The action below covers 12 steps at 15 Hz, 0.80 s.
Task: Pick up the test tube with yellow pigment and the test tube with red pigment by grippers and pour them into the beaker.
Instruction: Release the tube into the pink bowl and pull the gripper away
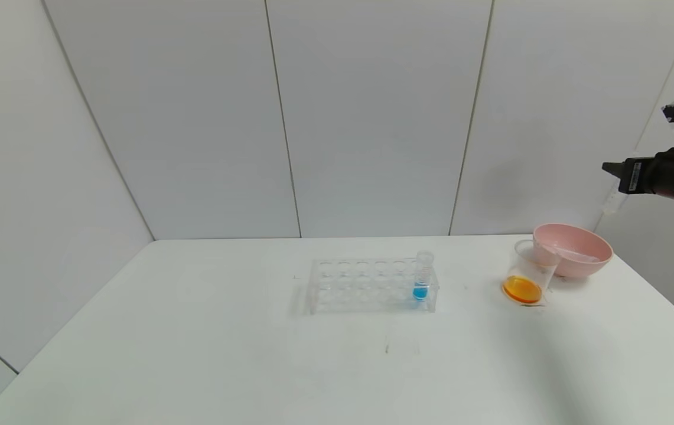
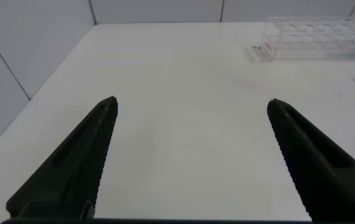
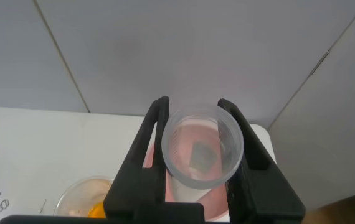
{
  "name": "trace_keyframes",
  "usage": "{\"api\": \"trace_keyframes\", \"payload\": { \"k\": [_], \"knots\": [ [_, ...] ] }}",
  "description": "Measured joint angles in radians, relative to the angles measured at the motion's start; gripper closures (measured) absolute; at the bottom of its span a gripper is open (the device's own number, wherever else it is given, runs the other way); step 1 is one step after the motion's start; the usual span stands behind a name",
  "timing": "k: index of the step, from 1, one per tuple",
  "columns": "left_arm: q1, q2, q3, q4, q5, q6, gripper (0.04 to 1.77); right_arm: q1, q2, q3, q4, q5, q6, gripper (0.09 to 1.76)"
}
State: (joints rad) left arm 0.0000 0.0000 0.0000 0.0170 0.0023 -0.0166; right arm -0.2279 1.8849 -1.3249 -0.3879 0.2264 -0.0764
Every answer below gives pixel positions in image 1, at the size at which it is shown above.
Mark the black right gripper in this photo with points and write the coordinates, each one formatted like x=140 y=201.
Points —
x=632 y=175

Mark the test tube with yellow pigment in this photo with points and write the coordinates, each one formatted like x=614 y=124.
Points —
x=612 y=202

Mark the test tube with red pigment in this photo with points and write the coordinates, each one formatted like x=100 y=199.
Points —
x=576 y=255

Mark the clear glass beaker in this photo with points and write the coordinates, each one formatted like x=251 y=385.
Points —
x=528 y=274

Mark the test tube with blue pigment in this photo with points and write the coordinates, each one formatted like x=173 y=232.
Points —
x=423 y=274

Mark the clear plastic test tube rack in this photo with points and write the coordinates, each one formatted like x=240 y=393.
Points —
x=363 y=277

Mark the pink bowl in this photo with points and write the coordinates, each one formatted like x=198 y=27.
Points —
x=579 y=239

